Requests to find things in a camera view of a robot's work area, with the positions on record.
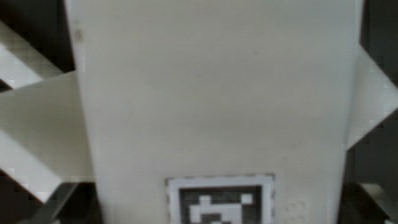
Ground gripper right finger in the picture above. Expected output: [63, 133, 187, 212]
[340, 183, 398, 224]

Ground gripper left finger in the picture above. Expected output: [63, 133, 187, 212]
[18, 182, 102, 224]

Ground white cabinet body box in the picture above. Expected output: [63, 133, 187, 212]
[0, 53, 398, 200]

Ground tall white block with tag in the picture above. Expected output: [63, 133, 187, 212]
[66, 0, 356, 224]

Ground white front frame rail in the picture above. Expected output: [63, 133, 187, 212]
[0, 21, 65, 89]

